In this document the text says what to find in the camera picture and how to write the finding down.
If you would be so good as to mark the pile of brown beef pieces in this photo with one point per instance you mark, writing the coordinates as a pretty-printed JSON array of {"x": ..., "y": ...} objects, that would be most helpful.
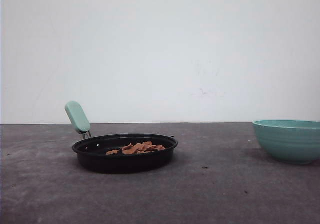
[{"x": 138, "y": 148}]

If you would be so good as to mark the black frying pan green handle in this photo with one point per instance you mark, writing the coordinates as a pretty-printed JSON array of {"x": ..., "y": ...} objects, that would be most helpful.
[{"x": 91, "y": 150}]

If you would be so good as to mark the mint green ceramic bowl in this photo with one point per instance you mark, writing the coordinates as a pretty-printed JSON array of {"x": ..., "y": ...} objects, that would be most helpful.
[{"x": 291, "y": 141}]

